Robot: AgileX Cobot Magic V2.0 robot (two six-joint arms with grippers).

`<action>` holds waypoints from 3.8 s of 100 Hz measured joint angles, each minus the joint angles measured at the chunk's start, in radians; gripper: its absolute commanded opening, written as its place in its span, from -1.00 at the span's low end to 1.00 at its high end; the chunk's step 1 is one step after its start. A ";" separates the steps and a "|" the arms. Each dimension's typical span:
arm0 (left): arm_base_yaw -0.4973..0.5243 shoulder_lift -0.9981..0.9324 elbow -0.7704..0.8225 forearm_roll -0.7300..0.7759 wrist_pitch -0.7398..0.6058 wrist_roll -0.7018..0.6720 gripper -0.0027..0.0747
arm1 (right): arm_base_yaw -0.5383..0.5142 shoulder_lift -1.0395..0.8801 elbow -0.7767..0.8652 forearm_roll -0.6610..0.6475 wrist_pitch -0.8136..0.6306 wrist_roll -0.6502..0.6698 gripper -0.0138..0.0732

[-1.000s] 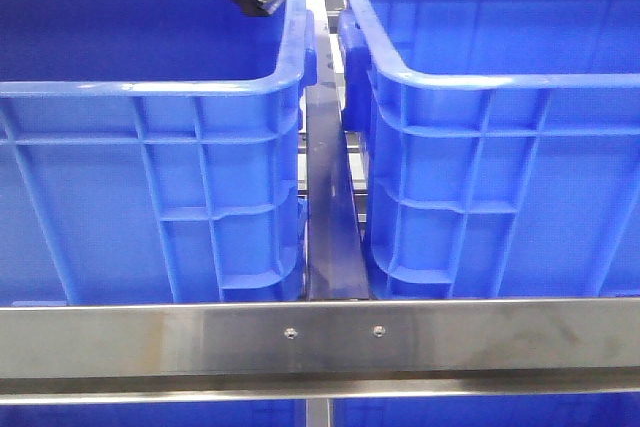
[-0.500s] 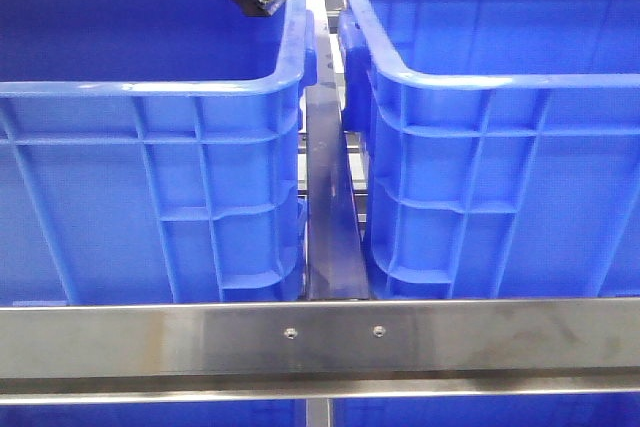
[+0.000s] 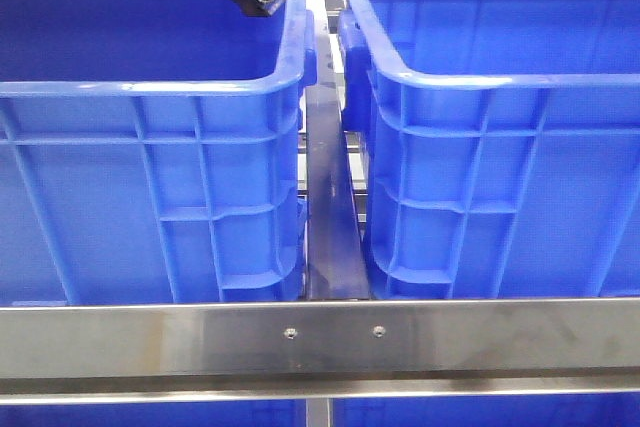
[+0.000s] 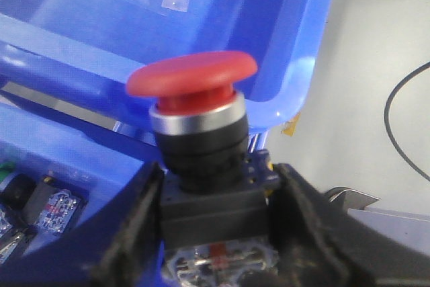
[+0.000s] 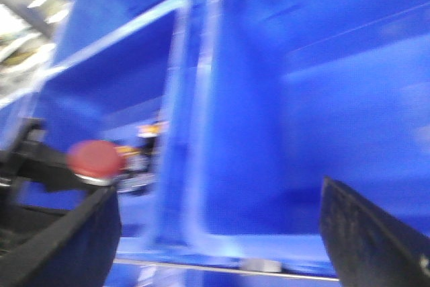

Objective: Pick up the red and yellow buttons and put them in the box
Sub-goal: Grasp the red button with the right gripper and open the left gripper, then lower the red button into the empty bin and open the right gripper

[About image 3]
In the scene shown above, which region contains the left blue plastic crate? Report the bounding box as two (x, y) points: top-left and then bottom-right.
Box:
(1, 0), (316, 307)

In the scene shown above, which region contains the blue plastic crate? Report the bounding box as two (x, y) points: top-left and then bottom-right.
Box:
(339, 0), (639, 299)
(1, 0), (316, 307)

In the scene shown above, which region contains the right blue plastic crate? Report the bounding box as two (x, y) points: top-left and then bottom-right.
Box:
(339, 0), (639, 299)

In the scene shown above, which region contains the steel centre divider bar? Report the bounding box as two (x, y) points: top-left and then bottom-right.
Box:
(306, 0), (370, 300)

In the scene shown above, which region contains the lower left blue crate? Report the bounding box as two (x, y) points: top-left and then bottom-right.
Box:
(1, 400), (305, 426)

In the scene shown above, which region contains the lower right blue crate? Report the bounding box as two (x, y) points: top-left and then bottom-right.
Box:
(333, 393), (639, 426)

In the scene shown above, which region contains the steel front shelf rail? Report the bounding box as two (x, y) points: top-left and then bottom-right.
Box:
(1, 298), (639, 405)

